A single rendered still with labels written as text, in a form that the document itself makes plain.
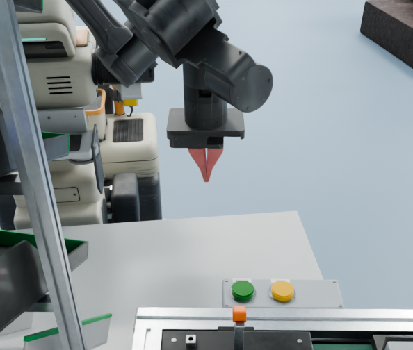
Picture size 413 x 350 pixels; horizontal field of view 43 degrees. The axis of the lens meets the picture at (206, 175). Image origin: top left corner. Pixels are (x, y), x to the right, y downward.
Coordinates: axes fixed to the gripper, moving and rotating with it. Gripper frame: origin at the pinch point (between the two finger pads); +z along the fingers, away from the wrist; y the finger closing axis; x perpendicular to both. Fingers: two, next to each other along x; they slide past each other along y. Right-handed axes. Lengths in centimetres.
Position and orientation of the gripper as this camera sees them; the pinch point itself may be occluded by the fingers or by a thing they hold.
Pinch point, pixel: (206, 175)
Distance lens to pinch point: 75.0
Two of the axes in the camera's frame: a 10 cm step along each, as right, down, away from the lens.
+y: 10.0, 0.0, -0.2
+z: 0.1, 8.2, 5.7
